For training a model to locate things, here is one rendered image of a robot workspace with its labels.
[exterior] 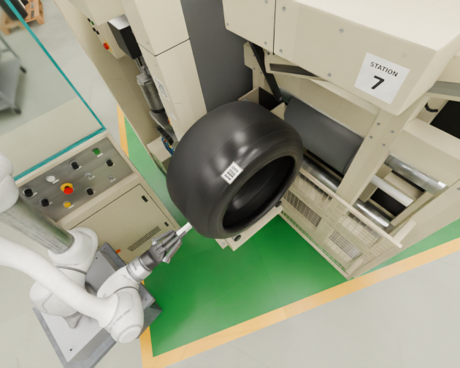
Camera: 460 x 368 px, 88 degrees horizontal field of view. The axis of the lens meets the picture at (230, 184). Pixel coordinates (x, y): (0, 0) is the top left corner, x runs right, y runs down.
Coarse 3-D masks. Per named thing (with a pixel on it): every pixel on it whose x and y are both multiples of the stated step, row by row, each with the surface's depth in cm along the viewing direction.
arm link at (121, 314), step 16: (0, 240) 69; (0, 256) 68; (16, 256) 71; (32, 256) 74; (32, 272) 72; (48, 272) 73; (48, 288) 73; (64, 288) 73; (80, 288) 76; (128, 288) 87; (80, 304) 73; (96, 304) 75; (112, 304) 77; (128, 304) 80; (112, 320) 76; (128, 320) 76; (112, 336) 75; (128, 336) 76
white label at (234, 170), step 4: (232, 164) 74; (236, 164) 74; (228, 168) 74; (232, 168) 74; (236, 168) 74; (240, 168) 74; (224, 172) 74; (228, 172) 74; (232, 172) 74; (236, 172) 74; (240, 172) 74; (224, 176) 74; (228, 176) 74; (232, 176) 74; (236, 176) 74; (228, 180) 74; (232, 180) 74
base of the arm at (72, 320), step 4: (88, 288) 123; (92, 288) 124; (88, 292) 121; (92, 292) 122; (96, 292) 123; (68, 316) 114; (72, 316) 115; (76, 316) 116; (80, 316) 117; (88, 316) 115; (68, 320) 116; (72, 320) 115; (76, 320) 116; (68, 324) 115; (72, 324) 115; (76, 324) 116; (72, 328) 115
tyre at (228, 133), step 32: (192, 128) 84; (224, 128) 79; (256, 128) 78; (288, 128) 86; (192, 160) 80; (224, 160) 75; (256, 160) 76; (288, 160) 114; (192, 192) 80; (224, 192) 77; (256, 192) 127; (192, 224) 89; (224, 224) 116
